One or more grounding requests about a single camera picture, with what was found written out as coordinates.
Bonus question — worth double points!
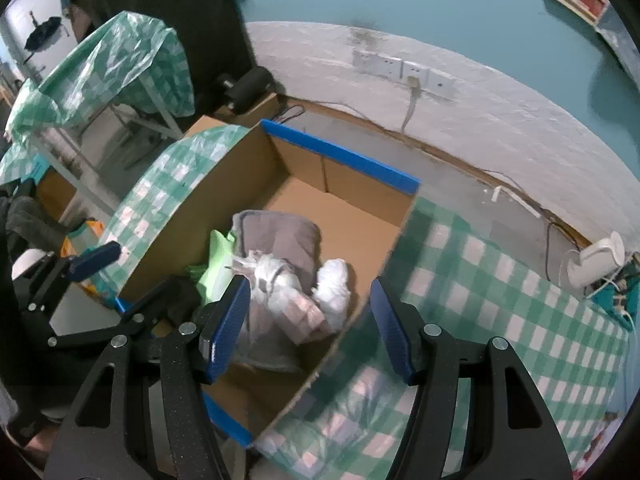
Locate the dark grey fuzzy cloth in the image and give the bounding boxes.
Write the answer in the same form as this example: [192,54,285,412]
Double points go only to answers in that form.
[5,195,69,252]

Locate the white cloth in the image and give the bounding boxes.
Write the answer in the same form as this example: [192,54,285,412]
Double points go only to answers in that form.
[312,258,351,332]

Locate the light green cloth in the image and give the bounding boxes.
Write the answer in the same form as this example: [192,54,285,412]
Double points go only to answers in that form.
[197,230,246,306]

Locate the large cardboard box blue tape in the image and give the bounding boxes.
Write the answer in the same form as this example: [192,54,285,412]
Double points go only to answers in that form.
[115,120,420,448]

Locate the grey metal table frame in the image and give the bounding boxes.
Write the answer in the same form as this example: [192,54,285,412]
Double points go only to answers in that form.
[30,105,184,217]

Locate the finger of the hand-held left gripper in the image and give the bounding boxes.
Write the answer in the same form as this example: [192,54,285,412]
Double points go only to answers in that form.
[25,241,123,313]
[45,276,202,352]

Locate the printed paper packet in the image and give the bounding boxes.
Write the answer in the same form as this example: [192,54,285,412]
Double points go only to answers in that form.
[575,410,621,474]

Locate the thin wall cable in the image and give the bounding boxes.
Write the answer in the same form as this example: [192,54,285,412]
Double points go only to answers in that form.
[295,100,592,252]

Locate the grey towel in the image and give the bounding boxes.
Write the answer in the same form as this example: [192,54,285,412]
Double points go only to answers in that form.
[231,210,322,372]

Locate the white electric kettle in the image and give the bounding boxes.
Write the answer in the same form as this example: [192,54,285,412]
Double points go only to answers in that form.
[565,232,626,290]

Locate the black cloth backdrop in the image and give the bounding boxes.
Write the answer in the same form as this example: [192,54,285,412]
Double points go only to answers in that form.
[55,0,258,116]

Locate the white wall outlet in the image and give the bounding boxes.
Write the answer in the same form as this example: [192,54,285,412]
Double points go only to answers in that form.
[352,49,379,74]
[401,61,430,89]
[427,70,457,99]
[376,55,404,80]

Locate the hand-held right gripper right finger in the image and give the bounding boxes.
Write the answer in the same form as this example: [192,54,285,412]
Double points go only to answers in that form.
[370,276,573,480]

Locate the white power cable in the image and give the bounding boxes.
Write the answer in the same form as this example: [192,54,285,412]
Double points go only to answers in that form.
[401,77,424,133]

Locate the black cylindrical device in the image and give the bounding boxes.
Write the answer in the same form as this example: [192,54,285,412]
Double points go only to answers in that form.
[216,66,275,113]

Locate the orange yellow bag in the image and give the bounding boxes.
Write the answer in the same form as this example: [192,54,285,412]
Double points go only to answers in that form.
[60,220,104,306]

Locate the white plastic bag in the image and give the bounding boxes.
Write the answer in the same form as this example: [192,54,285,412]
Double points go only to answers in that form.
[232,250,337,346]

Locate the black umbrella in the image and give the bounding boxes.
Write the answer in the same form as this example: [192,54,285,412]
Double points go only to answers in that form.
[25,10,64,51]

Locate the white cable bundle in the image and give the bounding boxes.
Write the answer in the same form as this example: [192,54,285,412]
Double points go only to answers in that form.
[585,260,639,332]

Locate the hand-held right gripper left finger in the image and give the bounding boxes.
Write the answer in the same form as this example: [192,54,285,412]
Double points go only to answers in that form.
[44,275,252,480]

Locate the small brown cardboard box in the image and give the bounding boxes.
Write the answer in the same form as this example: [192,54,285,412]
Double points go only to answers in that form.
[185,91,281,136]

